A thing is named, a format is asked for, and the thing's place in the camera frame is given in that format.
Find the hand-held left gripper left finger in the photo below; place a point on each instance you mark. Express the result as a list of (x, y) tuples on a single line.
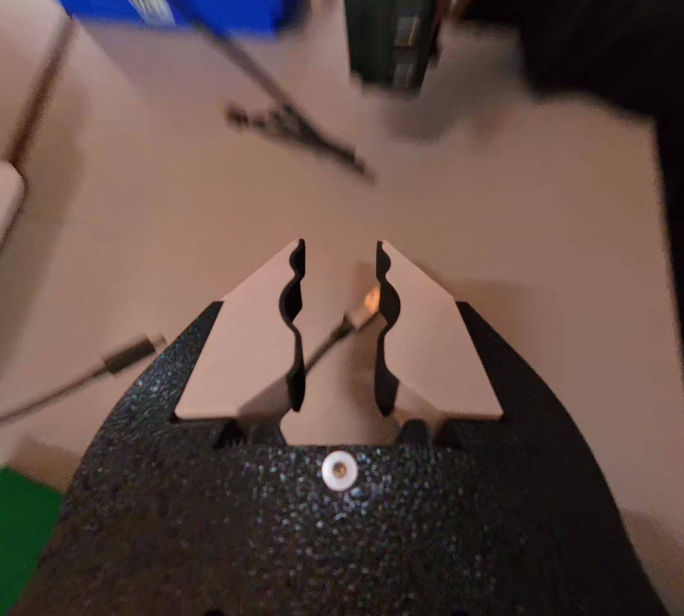
[(240, 359)]

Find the person's right forearm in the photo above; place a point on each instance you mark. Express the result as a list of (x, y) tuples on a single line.
[(588, 12)]

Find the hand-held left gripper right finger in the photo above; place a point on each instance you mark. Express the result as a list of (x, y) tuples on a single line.
[(443, 359)]

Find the green storage bin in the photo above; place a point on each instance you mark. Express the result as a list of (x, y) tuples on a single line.
[(24, 536)]

